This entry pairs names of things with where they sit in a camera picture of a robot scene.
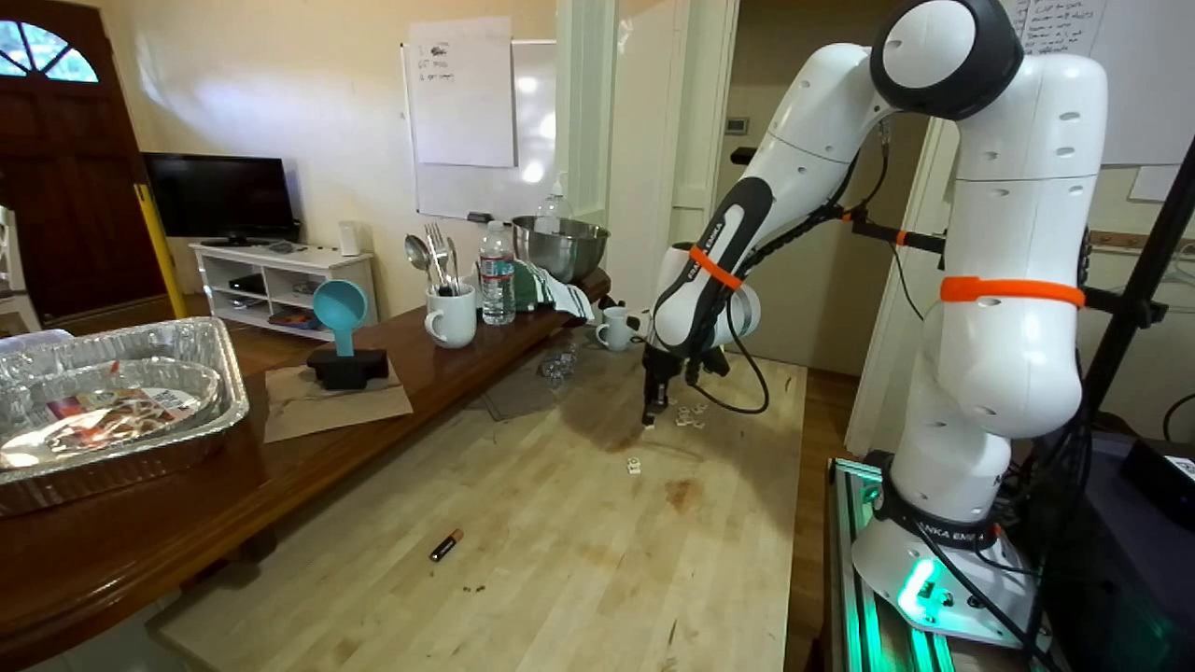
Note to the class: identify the dark wooden counter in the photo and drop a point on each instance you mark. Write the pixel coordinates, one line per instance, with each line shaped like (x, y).
(84, 568)

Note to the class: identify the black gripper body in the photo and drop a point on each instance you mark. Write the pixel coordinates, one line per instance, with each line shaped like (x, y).
(664, 368)

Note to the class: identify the large steel mixing bowl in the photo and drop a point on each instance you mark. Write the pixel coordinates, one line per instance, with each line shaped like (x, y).
(569, 254)

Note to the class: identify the aluminium foil tray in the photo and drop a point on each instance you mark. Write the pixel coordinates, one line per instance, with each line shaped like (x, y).
(93, 402)

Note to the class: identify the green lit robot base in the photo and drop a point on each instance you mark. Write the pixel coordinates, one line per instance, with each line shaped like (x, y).
(914, 601)

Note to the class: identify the clear plastic water bottle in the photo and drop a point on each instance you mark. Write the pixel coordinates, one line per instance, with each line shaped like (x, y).
(497, 277)

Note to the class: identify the small dark table object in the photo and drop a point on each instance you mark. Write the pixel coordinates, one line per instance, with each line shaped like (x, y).
(446, 547)

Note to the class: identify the white tv shelf unit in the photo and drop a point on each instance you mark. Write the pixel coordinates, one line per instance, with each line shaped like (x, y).
(276, 288)

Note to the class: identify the green striped white towel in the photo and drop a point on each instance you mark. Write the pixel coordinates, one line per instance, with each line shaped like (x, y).
(545, 288)

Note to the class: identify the white mug on counter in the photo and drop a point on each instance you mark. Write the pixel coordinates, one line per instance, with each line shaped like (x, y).
(455, 319)

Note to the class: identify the brown paper sheet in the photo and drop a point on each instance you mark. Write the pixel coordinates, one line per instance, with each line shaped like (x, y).
(299, 405)

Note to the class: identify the white mug near tiles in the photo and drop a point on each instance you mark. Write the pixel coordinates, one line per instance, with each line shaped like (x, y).
(619, 327)

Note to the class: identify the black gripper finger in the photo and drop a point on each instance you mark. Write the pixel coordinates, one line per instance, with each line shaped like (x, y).
(664, 405)
(647, 413)

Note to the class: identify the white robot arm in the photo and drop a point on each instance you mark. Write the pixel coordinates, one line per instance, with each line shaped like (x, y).
(999, 354)

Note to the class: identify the black flat television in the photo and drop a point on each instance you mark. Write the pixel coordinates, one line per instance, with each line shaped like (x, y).
(222, 195)

